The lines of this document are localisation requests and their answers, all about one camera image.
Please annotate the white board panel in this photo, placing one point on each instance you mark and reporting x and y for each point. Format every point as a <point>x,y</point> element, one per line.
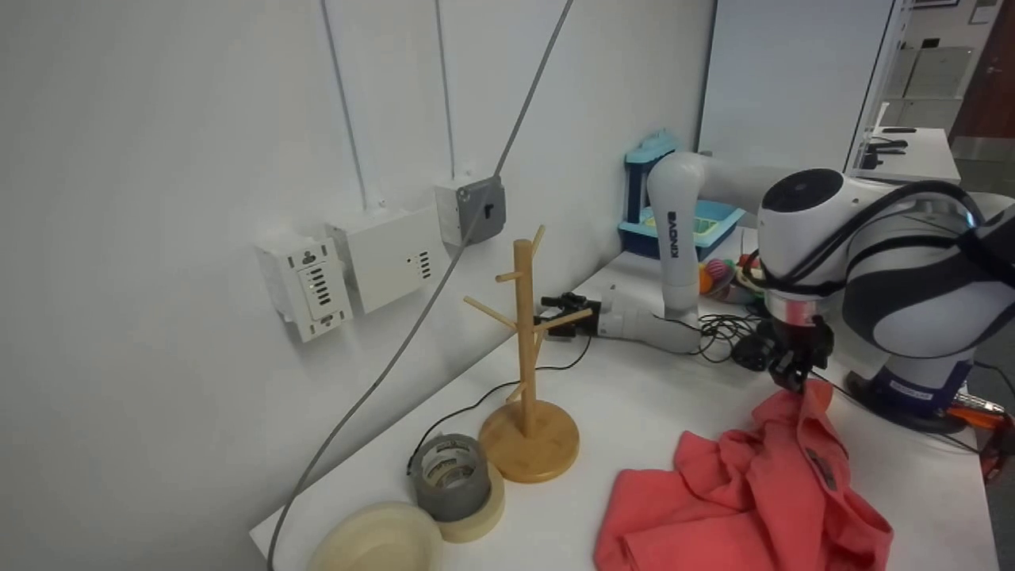
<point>795,83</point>

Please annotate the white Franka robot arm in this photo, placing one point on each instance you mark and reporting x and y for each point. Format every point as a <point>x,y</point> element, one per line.
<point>920,307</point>

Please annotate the white background table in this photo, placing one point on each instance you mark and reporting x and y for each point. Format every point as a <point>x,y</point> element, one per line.
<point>920,155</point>

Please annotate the plain white wall box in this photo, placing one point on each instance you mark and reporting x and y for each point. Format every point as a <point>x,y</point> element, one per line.
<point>385,259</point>

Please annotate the blue and white box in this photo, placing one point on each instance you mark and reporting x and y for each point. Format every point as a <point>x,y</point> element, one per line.
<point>639,160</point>

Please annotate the white labelled wall box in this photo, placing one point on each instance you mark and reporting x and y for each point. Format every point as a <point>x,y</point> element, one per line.
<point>317,286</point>

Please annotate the cream tape roll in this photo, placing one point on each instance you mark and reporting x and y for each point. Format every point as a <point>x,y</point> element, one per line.
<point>486,520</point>

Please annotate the orange ball toy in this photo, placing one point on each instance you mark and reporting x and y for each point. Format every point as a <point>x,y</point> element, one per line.
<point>704,285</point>

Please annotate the pink ball toy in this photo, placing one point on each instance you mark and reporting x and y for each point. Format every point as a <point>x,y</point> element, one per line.
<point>720,273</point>

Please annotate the white wall conduit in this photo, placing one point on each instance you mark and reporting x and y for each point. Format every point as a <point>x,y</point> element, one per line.
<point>343,107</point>
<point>445,83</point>

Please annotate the red shirt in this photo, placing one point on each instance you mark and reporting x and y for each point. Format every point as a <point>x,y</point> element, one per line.
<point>740,510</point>

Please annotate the black blue robot base mount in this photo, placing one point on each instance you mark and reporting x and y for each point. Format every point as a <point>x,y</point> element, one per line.
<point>899,404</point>

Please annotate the grey junction box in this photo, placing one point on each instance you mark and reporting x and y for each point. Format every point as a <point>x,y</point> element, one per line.
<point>471,210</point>

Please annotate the wooden mug tree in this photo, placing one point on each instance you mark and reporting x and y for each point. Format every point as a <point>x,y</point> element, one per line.
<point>526,440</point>

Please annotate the brown wooden door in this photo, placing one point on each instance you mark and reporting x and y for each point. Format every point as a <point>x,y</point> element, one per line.
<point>987,83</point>

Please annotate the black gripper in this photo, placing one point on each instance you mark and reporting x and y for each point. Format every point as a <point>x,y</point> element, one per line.
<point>798,344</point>

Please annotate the black game controller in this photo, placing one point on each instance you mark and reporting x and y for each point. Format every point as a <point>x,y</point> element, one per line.
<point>749,352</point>

